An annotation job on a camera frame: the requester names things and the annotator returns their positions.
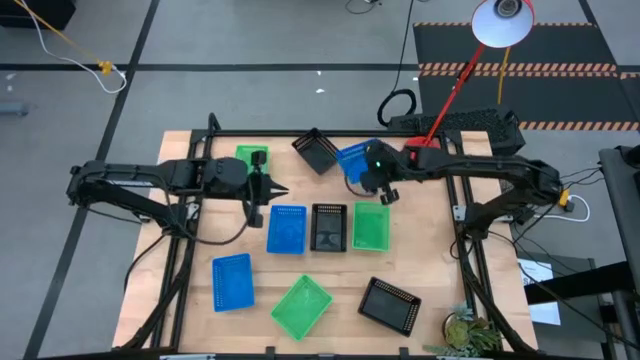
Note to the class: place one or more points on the black frame clamp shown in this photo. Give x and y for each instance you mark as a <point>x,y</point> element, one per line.
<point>270,352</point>
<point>404,352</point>

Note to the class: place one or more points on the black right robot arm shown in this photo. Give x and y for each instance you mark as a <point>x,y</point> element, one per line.
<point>500,167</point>

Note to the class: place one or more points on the black textured case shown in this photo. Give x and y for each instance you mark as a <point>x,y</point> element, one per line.
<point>475,122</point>

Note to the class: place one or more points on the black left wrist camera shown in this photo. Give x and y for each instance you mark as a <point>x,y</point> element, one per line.
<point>258,159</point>

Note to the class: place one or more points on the black metal table frame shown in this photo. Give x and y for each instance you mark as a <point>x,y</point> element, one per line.
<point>325,133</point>

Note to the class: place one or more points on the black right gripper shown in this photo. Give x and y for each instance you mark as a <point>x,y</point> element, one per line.
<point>382,167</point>

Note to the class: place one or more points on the dark grey board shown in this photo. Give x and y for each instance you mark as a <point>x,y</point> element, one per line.
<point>580,320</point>

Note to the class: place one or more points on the green plastic basket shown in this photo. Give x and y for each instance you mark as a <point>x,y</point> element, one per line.
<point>371,227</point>
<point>301,307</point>
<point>242,155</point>

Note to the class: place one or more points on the black beam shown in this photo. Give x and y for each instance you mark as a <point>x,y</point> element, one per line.
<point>590,282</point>

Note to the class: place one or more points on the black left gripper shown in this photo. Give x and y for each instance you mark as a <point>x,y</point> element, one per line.
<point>225,177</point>

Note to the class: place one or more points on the black box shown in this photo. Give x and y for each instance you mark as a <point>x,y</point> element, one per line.
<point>35,12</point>

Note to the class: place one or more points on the white paper sheet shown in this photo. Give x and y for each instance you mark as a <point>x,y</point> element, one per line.
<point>545,312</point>

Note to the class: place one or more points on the potted succulent plant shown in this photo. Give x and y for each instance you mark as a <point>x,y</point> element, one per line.
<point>462,332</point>

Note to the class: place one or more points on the grey bar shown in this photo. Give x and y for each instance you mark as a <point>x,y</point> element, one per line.
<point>12,108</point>

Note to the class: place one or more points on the silver corner bracket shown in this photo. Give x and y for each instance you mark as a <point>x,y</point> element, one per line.
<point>459,213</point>
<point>191,211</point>

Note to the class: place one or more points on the grey black cart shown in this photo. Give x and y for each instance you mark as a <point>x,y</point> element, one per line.
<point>625,210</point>

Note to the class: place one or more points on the black hazard-striped floor mat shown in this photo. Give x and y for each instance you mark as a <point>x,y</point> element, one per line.
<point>550,95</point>

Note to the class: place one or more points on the black plastic basket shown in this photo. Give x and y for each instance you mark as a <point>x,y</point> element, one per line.
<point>328,235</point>
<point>315,152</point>
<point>389,306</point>

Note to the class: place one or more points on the blue plastic basket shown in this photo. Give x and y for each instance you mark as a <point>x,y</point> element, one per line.
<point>232,282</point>
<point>352,160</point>
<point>286,230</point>

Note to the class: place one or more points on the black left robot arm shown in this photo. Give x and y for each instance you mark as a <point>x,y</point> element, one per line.
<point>125,175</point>

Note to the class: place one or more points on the red desk lamp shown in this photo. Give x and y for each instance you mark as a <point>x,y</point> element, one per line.
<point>502,30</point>

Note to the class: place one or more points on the silver aluminium bar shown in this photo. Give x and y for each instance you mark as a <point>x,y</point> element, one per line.
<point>187,357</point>
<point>457,358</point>

